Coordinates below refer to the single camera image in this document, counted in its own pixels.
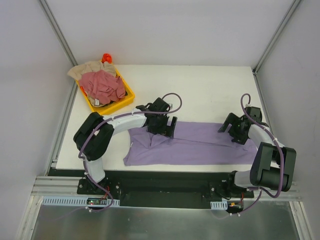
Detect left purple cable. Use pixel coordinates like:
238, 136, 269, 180
78, 92, 183, 214

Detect pink t-shirt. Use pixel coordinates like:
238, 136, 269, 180
79, 70, 126, 107

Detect yellow plastic tray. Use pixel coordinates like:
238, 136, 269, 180
75, 68, 135, 115

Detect orange red cloth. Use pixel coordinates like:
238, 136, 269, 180
101, 53, 113, 64

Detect right white cable duct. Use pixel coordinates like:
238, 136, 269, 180
210, 201, 228, 211

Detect left white cable duct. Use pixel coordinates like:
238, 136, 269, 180
42, 196, 120, 208

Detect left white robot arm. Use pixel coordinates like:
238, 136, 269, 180
73, 97, 178, 195

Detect purple t-shirt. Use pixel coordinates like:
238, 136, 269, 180
123, 121, 257, 166

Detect beige t-shirt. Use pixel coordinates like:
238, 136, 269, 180
67, 61, 117, 81

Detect white cable duct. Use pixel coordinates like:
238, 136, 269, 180
42, 196, 120, 208
210, 201, 228, 211

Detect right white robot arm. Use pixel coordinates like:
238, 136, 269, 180
218, 106, 297, 198

